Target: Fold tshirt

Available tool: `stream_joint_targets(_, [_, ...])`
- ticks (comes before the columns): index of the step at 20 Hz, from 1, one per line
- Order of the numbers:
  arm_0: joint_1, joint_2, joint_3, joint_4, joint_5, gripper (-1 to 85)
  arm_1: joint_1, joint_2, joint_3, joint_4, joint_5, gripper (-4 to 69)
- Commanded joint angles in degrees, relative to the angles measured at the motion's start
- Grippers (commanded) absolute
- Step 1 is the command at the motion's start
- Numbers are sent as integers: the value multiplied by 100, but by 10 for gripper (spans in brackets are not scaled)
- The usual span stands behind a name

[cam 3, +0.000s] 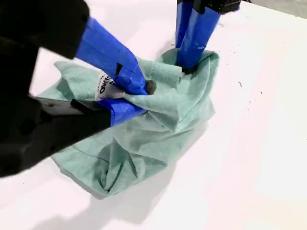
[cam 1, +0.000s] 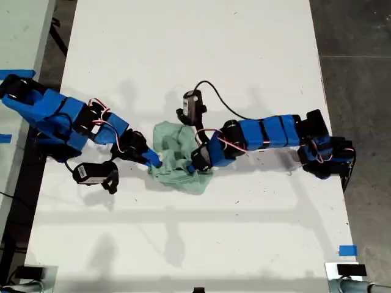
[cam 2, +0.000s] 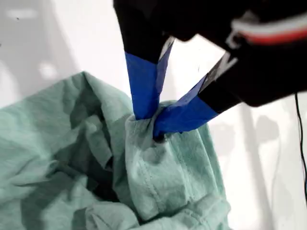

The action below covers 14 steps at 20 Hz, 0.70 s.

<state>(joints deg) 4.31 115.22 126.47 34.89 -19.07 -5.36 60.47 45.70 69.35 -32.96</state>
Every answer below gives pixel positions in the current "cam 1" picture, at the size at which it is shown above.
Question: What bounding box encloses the pale green T-shirt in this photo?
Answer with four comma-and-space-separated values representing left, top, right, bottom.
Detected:
148, 121, 214, 197

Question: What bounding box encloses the black table leg brace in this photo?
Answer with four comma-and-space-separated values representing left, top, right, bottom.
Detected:
48, 16, 68, 58

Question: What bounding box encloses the long blue tape strip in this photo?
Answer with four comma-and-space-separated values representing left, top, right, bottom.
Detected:
0, 69, 37, 79

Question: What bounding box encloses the pale side table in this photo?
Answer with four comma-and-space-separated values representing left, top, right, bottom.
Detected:
0, 0, 57, 237

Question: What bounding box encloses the small black box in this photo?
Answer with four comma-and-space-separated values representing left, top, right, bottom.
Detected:
337, 264, 367, 277
14, 266, 48, 279

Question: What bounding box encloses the square blue tape piece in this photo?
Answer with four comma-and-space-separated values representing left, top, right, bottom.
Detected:
338, 245, 358, 257

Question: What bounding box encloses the pale teal clamp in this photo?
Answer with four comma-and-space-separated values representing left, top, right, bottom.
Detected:
0, 282, 46, 293
328, 278, 391, 293

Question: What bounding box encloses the black camera box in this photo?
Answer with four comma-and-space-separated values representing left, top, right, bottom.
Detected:
175, 88, 208, 126
71, 161, 119, 195

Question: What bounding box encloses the black camera cable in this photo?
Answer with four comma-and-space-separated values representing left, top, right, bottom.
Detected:
194, 80, 260, 121
45, 112, 76, 175

